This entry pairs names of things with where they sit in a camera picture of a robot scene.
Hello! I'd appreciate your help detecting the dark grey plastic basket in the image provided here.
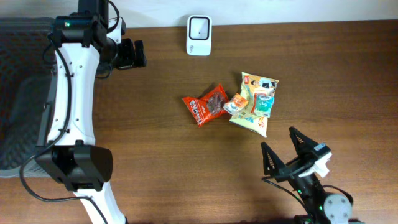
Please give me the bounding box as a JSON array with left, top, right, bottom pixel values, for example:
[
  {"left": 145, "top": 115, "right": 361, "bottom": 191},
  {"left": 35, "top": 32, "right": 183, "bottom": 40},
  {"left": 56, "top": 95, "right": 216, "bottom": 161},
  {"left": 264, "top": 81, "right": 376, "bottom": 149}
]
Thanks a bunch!
[{"left": 1, "top": 17, "right": 56, "bottom": 178}]

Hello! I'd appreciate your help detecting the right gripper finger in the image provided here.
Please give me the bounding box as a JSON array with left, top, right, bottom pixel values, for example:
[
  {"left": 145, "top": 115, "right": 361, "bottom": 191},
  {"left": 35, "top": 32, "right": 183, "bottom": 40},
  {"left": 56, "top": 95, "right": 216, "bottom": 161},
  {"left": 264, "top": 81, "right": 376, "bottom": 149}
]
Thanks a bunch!
[
  {"left": 261, "top": 142, "right": 285, "bottom": 177},
  {"left": 289, "top": 126, "right": 318, "bottom": 156}
]

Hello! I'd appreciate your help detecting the small orange white carton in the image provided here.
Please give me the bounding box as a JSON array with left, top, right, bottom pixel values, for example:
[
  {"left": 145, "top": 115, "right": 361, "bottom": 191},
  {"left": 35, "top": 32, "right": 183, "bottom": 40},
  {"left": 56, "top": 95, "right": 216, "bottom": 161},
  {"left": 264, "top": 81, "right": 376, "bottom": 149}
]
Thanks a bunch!
[{"left": 223, "top": 93, "right": 249, "bottom": 115}]

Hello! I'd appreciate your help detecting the teal tissue pack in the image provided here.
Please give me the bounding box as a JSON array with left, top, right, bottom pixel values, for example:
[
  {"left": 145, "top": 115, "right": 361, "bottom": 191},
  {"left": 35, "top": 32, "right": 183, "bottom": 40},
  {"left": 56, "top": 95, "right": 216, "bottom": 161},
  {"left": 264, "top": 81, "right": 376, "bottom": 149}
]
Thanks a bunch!
[{"left": 251, "top": 93, "right": 274, "bottom": 118}]

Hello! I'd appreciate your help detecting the pale yellow snack bag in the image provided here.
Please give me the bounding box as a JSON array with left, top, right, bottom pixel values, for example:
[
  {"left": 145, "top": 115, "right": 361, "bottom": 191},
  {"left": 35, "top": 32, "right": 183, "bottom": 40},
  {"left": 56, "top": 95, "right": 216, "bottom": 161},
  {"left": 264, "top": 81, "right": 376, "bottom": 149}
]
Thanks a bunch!
[{"left": 229, "top": 72, "right": 279, "bottom": 138}]

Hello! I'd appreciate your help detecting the white barcode scanner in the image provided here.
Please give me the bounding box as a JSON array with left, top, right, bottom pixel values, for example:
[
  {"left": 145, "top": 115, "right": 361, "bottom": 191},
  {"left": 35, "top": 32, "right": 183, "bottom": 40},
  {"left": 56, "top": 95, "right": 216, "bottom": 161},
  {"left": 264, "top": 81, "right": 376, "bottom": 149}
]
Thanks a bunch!
[{"left": 186, "top": 15, "right": 213, "bottom": 56}]

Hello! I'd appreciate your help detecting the orange snack bag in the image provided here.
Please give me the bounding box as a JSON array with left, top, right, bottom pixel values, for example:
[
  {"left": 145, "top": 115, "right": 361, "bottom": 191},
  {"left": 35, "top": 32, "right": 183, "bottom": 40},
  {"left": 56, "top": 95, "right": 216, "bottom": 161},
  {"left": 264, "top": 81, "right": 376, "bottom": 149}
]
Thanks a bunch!
[{"left": 182, "top": 84, "right": 229, "bottom": 128}]

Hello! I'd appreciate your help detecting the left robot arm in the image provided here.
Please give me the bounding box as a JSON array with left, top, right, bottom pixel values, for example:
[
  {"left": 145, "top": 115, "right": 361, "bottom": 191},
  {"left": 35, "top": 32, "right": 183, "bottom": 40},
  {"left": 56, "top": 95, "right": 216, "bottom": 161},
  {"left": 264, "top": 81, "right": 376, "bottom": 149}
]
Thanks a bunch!
[{"left": 34, "top": 1, "right": 147, "bottom": 223}]

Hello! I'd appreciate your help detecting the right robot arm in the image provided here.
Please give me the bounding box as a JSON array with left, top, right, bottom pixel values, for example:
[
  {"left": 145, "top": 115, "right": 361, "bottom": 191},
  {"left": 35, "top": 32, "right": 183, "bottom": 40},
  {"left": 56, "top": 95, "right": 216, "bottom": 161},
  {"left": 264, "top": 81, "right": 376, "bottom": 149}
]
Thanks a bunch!
[{"left": 261, "top": 126, "right": 362, "bottom": 224}]

